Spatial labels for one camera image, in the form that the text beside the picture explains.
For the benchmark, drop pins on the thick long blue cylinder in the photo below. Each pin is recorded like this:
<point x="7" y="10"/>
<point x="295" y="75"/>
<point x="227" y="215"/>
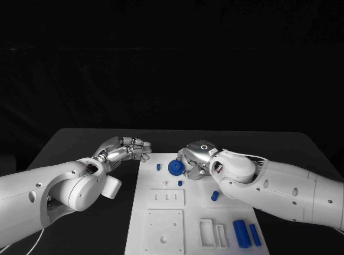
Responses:
<point x="242" y="233"/>

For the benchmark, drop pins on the blue gear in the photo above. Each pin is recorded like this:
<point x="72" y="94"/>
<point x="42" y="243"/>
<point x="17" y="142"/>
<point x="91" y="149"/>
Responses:
<point x="176" y="167"/>

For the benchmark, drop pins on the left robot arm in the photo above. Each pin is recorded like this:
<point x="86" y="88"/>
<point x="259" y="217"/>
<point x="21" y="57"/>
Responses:
<point x="23" y="191"/>

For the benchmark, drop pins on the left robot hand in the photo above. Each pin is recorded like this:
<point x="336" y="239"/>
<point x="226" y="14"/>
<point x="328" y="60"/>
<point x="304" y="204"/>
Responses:
<point x="125" y="149"/>

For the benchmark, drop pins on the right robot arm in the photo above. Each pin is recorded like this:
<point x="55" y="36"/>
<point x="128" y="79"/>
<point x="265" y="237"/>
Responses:
<point x="287" y="189"/>

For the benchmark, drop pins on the white task board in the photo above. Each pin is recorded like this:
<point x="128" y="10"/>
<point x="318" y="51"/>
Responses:
<point x="189" y="209"/>

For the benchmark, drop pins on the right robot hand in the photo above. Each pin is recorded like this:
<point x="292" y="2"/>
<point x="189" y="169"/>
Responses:
<point x="197" y="157"/>

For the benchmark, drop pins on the short blue cylinder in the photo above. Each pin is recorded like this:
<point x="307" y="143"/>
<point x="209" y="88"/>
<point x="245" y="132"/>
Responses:
<point x="214" y="196"/>

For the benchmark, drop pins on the thin long blue cylinder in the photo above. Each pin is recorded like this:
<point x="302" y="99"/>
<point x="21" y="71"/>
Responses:
<point x="255" y="235"/>

